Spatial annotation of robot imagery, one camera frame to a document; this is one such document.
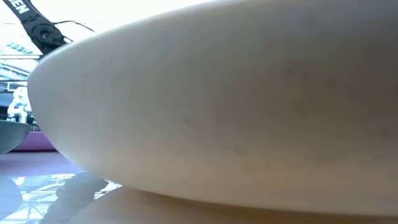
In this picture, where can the beige round plate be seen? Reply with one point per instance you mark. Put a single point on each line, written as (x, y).
(217, 109)

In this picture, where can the white figure in background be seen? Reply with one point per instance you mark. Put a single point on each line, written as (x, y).
(19, 104)

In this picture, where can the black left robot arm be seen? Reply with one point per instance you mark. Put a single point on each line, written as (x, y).
(40, 29)

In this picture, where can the dark grey round plate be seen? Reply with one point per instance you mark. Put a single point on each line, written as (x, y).
(11, 135)

